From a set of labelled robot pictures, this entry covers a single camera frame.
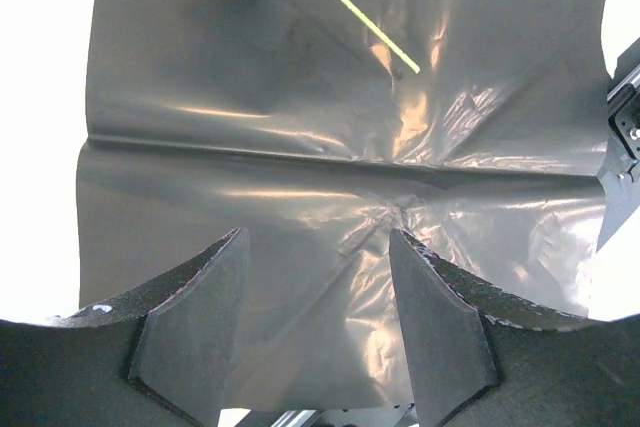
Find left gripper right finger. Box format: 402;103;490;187
389;229;639;426

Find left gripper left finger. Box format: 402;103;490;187
1;228;250;426

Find black wrapping paper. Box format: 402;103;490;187
77;0;609;410

